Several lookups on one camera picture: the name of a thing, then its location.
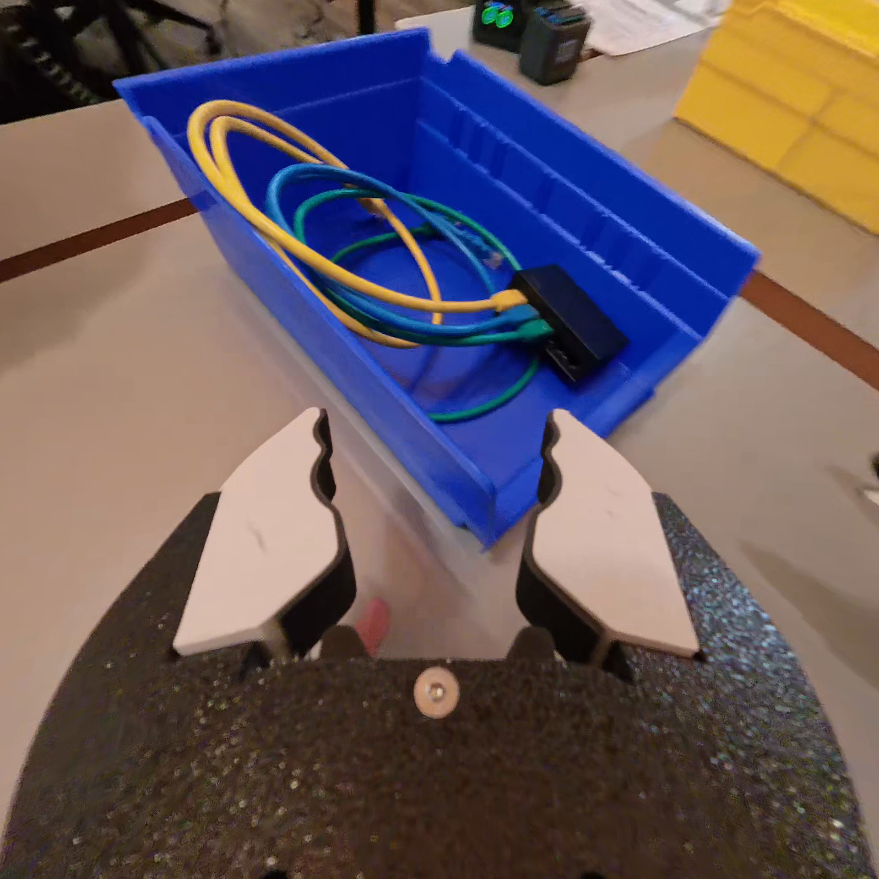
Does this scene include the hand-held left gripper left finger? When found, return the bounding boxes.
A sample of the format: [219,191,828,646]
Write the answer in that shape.
[172,407,358,662]

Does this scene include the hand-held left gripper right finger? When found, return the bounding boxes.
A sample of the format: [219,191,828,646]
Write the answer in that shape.
[515,409,701,668]

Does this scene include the green ethernet cable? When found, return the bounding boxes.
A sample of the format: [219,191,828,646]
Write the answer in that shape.
[294,190,553,423]

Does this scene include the black network switch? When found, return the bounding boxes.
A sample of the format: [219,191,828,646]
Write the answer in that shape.
[510,264,630,385]

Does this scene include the yellow ethernet cable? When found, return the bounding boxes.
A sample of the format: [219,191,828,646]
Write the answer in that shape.
[187,100,530,349]

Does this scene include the blue plastic bin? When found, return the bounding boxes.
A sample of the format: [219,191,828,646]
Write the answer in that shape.
[112,27,762,550]

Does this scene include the small red object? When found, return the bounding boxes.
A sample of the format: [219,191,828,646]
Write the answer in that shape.
[353,597,392,659]

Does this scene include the yellow plastic bin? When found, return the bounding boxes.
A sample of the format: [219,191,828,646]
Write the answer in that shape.
[673,0,879,236]

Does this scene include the black box device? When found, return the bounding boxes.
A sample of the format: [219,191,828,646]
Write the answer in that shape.
[520,3,593,87]

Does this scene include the white paper sheets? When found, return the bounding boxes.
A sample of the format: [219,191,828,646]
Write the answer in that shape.
[584,0,732,56]

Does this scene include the black device with green lights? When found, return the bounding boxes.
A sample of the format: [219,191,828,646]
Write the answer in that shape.
[472,0,530,52]

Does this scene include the blue ethernet cable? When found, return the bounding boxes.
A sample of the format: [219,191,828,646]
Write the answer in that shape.
[266,163,543,344]

